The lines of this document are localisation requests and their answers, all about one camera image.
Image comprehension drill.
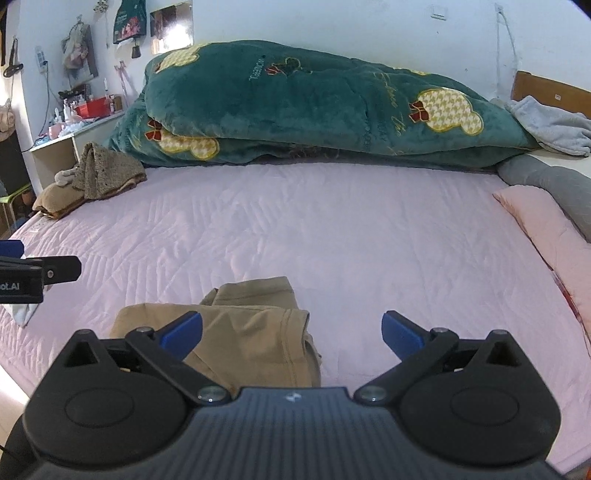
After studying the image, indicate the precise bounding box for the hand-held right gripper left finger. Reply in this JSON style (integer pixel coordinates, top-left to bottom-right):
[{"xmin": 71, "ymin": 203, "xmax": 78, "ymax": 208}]
[{"xmin": 65, "ymin": 310, "xmax": 232, "ymax": 407}]

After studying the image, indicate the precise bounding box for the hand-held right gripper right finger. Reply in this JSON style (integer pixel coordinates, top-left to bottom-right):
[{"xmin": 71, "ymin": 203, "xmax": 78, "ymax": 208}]
[{"xmin": 353, "ymin": 310, "xmax": 522, "ymax": 407}]

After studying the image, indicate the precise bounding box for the tan t-shirt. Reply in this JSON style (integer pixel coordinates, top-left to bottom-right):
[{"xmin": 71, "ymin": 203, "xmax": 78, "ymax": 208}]
[{"xmin": 110, "ymin": 276, "xmax": 321, "ymax": 393}]

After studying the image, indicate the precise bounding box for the white cloth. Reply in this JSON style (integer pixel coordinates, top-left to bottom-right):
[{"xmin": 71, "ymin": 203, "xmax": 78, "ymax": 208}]
[{"xmin": 9, "ymin": 302, "xmax": 40, "ymax": 328}]

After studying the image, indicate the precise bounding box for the green chair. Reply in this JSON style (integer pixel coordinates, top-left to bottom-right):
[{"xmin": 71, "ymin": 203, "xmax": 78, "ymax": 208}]
[{"xmin": 0, "ymin": 182, "xmax": 34, "ymax": 232}]

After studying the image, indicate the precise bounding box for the tan plush towel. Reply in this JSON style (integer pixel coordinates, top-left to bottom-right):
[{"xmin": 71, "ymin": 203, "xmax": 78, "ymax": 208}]
[{"xmin": 32, "ymin": 168, "xmax": 86, "ymax": 220}]

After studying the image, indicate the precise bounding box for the white desk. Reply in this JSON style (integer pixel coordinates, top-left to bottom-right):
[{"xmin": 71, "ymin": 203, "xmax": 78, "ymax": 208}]
[{"xmin": 30, "ymin": 111, "xmax": 125, "ymax": 195}]

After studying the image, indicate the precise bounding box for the brown knit cloth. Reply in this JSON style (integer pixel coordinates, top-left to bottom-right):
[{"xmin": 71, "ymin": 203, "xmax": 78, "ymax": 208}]
[{"xmin": 71, "ymin": 142, "xmax": 147, "ymax": 200}]

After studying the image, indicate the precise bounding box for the red box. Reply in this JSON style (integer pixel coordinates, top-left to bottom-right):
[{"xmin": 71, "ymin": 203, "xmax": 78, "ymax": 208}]
[{"xmin": 75, "ymin": 99, "xmax": 112, "ymax": 119}]

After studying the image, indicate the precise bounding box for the pink pillow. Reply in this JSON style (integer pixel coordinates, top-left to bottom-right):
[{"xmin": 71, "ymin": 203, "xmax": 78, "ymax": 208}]
[{"xmin": 493, "ymin": 185, "xmax": 591, "ymax": 340}]

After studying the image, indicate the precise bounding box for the black hanging item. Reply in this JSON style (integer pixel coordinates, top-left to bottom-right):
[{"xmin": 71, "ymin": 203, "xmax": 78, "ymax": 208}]
[{"xmin": 4, "ymin": 39, "xmax": 24, "ymax": 78}]

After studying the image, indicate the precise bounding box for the grey body pillow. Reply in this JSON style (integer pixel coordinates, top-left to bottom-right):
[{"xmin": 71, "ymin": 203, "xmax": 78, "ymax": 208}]
[{"xmin": 498, "ymin": 154, "xmax": 591, "ymax": 243}]

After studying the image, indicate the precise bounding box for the green printed plush blanket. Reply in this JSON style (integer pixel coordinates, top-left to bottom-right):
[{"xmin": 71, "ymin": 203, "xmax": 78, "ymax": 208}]
[{"xmin": 108, "ymin": 41, "xmax": 539, "ymax": 171}]

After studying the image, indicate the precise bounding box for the green hanging bag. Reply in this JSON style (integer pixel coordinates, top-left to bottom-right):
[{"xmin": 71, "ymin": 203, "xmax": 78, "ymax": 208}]
[{"xmin": 113, "ymin": 0, "xmax": 147, "ymax": 44}]

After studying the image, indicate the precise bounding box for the light grey fleece cloth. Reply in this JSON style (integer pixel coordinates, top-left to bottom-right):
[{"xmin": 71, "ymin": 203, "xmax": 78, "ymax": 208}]
[{"xmin": 490, "ymin": 96, "xmax": 591, "ymax": 157}]

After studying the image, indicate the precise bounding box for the wooden headboard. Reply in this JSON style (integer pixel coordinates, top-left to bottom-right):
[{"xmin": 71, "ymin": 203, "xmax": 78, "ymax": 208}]
[{"xmin": 512, "ymin": 70, "xmax": 591, "ymax": 116}]

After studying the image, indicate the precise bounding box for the dark power cable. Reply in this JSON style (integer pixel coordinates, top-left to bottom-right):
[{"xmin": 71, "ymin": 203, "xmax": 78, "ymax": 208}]
[{"xmin": 40, "ymin": 69, "xmax": 52, "ymax": 136}]

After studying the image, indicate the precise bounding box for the hanging wall picture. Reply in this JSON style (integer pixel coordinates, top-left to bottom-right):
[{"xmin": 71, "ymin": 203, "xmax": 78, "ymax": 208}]
[{"xmin": 62, "ymin": 21, "xmax": 99, "ymax": 78}]

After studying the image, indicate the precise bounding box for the white wall cable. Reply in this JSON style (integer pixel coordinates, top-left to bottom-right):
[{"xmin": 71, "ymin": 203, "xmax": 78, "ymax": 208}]
[{"xmin": 496, "ymin": 11, "xmax": 521, "ymax": 75}]

